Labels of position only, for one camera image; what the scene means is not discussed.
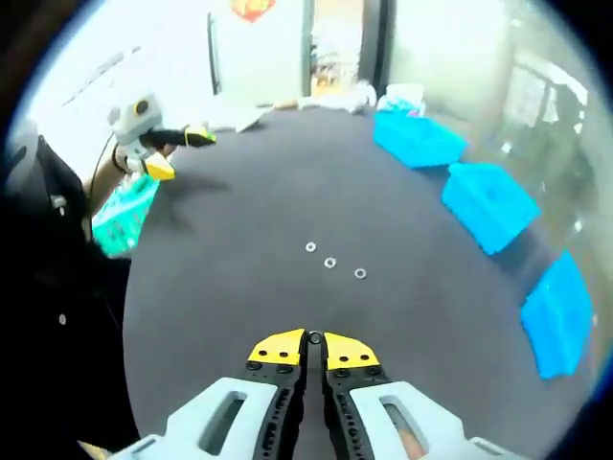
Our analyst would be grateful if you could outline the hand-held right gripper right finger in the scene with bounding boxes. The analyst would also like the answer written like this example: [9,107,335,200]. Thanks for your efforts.
[321,331,518,460]

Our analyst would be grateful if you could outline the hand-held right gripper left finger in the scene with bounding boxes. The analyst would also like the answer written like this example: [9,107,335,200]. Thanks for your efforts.
[107,328,308,460]

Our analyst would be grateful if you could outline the red diamond wall decoration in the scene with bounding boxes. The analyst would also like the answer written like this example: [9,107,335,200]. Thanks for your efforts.
[231,0,278,24]

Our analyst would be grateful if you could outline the black glass wall frame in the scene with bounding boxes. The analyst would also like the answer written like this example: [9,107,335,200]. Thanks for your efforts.
[358,0,398,97]

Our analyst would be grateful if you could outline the blue plastic bin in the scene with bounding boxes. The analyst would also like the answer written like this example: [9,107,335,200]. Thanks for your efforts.
[520,248,595,380]
[440,161,542,256]
[373,110,469,170]

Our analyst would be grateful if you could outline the green plastic basket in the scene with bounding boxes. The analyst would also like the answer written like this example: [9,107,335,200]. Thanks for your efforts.
[90,172,162,258]

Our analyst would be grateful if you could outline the black door frame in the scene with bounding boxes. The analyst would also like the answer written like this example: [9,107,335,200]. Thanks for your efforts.
[300,0,317,97]

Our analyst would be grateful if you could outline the person in black shirt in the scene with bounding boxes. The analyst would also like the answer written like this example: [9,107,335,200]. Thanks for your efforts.
[0,136,140,460]

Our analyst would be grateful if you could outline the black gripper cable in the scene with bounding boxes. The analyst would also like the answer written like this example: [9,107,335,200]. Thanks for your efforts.
[90,131,119,202]

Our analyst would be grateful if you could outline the blue white tissue pack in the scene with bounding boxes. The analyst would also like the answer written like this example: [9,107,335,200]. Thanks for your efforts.
[377,83,427,119]

